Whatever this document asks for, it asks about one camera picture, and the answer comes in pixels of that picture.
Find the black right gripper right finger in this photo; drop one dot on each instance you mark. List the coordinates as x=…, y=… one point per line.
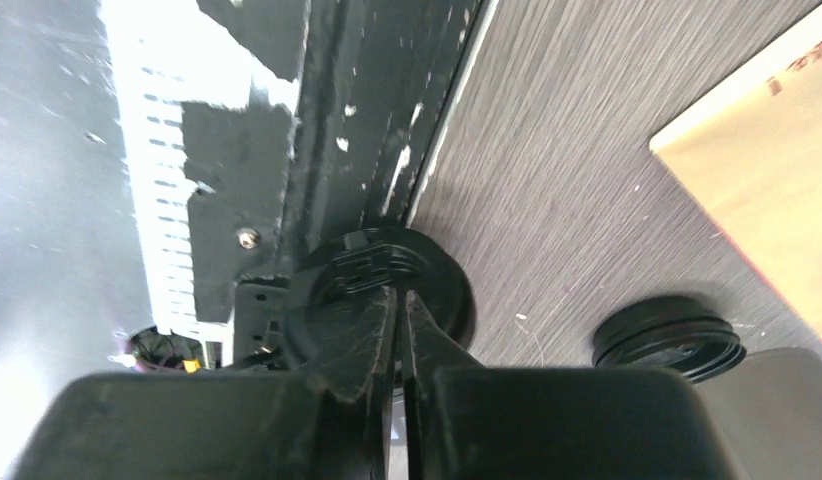
x=469, y=421

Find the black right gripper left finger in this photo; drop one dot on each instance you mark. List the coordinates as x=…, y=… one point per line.
x=329, y=419

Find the stack of black lids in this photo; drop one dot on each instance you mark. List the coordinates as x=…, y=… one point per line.
x=676, y=332

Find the pink paper bag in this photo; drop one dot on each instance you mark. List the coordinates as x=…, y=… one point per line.
x=750, y=153

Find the cup of white paper straws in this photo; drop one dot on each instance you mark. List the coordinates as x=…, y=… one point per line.
x=769, y=412

